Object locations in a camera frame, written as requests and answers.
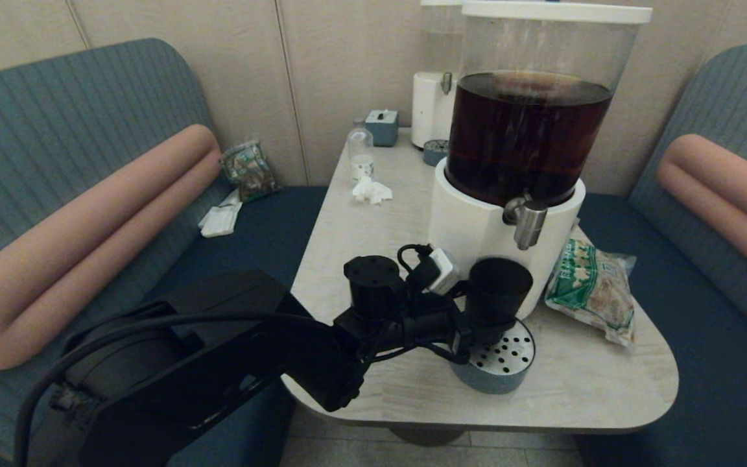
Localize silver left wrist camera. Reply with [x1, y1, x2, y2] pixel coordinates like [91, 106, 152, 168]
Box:
[424, 248, 460, 295]

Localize green printed snack bag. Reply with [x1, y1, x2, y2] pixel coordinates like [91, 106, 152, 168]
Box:
[545, 227, 637, 348]

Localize crumpled white tissue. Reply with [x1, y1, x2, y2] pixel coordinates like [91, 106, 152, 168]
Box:
[352, 176, 394, 205]

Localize large white dispenser lid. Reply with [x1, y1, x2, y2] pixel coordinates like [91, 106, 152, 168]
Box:
[462, 1, 654, 25]

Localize small grey drip tray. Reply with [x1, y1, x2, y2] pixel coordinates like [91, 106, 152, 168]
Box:
[423, 139, 451, 167]

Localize blue bench with short bolster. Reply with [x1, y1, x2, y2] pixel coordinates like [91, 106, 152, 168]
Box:
[571, 45, 747, 467]

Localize clear plastic bottle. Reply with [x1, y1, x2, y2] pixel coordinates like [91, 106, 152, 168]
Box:
[348, 120, 375, 180]

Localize large dark tea dispenser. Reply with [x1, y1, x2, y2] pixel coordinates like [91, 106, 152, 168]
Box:
[427, 18, 641, 320]

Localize blue bench with long bolster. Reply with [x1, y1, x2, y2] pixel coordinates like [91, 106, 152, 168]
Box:
[0, 38, 329, 467]

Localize blue grey tissue box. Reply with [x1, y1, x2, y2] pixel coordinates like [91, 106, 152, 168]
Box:
[365, 109, 399, 147]

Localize long pink bolster cushion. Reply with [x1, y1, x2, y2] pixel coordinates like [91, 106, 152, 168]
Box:
[0, 124, 223, 371]

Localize large metal dispenser tap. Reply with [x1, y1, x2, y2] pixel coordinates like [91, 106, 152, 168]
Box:
[503, 196, 549, 251]

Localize small white water dispenser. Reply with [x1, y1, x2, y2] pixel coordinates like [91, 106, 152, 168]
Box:
[411, 0, 471, 149]

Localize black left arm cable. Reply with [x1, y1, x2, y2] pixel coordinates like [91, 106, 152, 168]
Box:
[14, 244, 471, 467]

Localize white napkin pack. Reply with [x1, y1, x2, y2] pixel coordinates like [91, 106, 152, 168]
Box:
[198, 189, 244, 238]

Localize large grey perforated drip tray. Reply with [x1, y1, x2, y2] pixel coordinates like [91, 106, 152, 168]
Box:
[449, 318, 536, 395]

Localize dark foil snack bag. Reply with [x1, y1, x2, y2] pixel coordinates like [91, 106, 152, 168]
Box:
[220, 136, 281, 203]

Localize golden table pedestal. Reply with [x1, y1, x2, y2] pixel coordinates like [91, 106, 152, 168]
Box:
[386, 426, 468, 447]

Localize black plastic cup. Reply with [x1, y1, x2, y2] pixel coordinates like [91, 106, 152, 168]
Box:
[465, 257, 534, 346]

